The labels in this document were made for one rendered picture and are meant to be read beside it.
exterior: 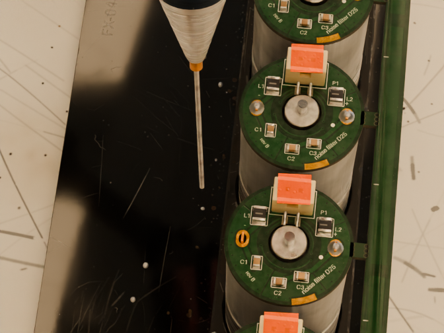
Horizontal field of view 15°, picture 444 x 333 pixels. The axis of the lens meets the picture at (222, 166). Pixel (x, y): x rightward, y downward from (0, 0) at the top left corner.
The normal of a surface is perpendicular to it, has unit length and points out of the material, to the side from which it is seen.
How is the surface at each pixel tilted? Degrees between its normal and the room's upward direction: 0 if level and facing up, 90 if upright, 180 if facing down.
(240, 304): 90
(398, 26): 0
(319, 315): 90
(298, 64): 0
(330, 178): 90
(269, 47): 90
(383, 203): 0
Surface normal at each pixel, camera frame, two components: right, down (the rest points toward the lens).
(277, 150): 0.00, -0.39
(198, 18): 0.18, 0.88
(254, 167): -0.75, 0.61
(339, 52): 0.44, 0.83
